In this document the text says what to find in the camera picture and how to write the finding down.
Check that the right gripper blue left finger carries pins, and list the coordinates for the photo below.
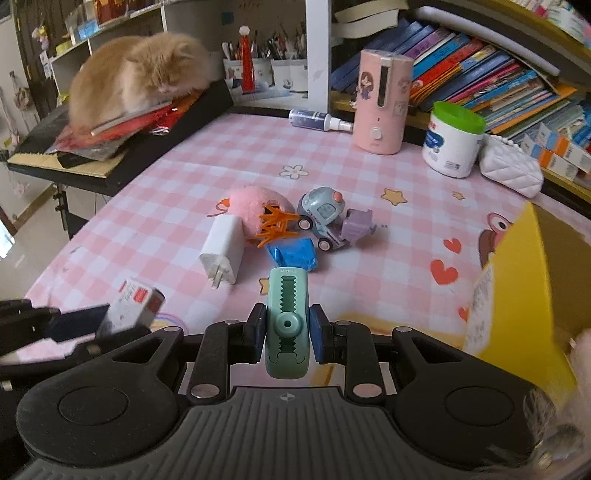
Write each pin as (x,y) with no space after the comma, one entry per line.
(254,333)

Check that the small red white box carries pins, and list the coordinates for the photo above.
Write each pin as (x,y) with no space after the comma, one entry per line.
(137,304)

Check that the red tassel ornament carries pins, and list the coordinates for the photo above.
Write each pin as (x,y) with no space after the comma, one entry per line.
(248,82)

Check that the orange white medicine boxes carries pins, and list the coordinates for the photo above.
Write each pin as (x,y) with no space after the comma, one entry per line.
(556,153)

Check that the blue packet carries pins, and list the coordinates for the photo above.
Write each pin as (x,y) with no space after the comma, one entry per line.
(294,254)

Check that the grey toy car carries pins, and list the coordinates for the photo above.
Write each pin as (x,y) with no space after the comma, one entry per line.
(323,212)

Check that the yellow cardboard box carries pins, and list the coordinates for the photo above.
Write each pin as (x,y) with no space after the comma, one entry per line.
(531,300)

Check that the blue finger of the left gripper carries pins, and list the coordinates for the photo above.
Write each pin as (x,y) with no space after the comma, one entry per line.
(75,324)

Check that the white jar green lid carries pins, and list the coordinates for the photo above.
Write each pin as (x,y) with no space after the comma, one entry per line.
(453,140)

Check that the pink plush chick toy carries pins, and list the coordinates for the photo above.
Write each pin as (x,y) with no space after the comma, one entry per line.
(267,216)

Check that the blue spray bottle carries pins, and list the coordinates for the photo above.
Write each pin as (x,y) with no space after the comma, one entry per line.
(318,121)

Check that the black piano keyboard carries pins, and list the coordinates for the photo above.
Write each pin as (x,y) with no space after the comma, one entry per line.
(110,176)

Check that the pink humidifier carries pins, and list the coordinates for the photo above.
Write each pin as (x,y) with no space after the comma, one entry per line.
(382,101)

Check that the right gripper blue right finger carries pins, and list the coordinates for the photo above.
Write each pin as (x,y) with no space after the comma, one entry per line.
(321,333)

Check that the green correction tape dispenser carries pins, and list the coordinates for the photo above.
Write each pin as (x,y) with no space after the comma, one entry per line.
(287,343)

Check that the white power adapter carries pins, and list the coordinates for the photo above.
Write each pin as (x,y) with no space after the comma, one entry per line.
(221,254)

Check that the white quilted pouch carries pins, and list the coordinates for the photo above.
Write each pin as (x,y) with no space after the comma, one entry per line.
(501,160)

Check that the white pen holder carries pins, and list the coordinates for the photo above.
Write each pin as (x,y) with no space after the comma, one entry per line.
(272,78)

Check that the pink checkered tablecloth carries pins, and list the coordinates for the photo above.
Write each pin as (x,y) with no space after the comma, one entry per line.
(433,238)

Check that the red papers stack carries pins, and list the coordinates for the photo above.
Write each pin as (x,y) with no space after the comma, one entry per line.
(104,141)

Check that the row of books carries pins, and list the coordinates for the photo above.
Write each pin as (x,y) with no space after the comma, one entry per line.
(510,91)

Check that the orange fluffy cat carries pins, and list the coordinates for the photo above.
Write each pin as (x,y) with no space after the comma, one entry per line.
(130,74)

